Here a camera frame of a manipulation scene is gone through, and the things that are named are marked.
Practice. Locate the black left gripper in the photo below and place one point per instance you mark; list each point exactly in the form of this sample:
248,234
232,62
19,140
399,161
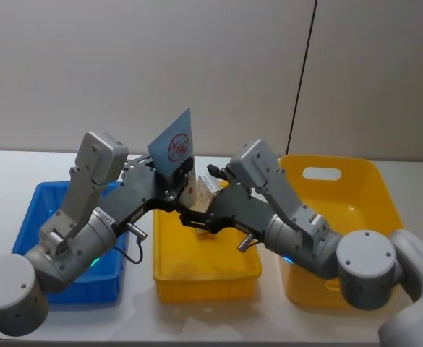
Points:
135,191

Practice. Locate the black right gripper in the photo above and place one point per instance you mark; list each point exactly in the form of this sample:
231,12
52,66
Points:
240,209

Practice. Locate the floral patterned paper box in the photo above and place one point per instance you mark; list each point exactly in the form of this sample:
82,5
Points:
204,195

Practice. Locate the pale blue squeeze tube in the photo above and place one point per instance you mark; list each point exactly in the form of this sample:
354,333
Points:
171,144

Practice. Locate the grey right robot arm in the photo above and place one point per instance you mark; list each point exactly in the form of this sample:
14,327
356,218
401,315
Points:
366,260

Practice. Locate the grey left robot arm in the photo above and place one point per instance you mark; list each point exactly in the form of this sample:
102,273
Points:
1,289

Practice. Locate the shallow yellow plastic tray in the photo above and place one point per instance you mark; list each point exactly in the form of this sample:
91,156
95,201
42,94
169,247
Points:
204,267

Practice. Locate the blue plastic tray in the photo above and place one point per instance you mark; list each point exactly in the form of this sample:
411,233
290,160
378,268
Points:
34,217

